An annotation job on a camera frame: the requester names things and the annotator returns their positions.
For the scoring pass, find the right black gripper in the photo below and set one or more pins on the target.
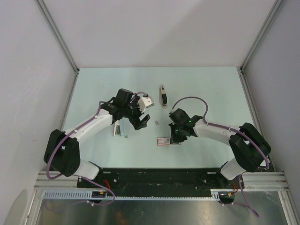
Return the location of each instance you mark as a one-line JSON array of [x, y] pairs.
[[174, 138]]

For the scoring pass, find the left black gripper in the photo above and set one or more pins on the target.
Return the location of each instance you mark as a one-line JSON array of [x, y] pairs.
[[137, 123]]

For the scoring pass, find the red white staple box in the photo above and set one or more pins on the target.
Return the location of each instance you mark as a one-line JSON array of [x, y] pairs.
[[166, 141]]

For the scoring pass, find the black silver stapler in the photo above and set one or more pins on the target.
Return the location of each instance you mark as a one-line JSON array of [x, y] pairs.
[[163, 97]]

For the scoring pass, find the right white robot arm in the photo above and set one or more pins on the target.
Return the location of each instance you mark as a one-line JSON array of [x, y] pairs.
[[249, 147]]

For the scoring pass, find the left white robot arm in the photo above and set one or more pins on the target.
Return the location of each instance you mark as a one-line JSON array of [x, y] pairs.
[[63, 149]]

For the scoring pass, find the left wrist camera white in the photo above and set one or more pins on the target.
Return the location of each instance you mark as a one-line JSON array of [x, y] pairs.
[[145, 102]]

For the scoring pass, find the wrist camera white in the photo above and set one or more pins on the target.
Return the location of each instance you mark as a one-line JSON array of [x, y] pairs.
[[173, 110], [145, 102]]

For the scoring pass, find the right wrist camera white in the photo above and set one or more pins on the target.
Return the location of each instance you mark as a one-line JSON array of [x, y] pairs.
[[173, 110]]

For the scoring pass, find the right aluminium side rail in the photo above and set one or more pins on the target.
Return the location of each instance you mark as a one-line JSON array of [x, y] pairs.
[[250, 102]]

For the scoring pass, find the front aluminium rail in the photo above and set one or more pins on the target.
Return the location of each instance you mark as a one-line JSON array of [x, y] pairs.
[[257, 181]]

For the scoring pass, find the grey cable duct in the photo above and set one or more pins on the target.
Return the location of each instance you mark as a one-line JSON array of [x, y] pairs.
[[95, 195]]

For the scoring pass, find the right aluminium frame post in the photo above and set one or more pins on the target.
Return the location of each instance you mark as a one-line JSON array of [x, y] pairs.
[[276, 8]]

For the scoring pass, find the aluminium frame post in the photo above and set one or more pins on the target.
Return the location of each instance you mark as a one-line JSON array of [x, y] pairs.
[[56, 33], [276, 8]]

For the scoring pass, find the left aluminium frame post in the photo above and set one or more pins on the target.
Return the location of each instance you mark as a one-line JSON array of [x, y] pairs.
[[56, 33]]

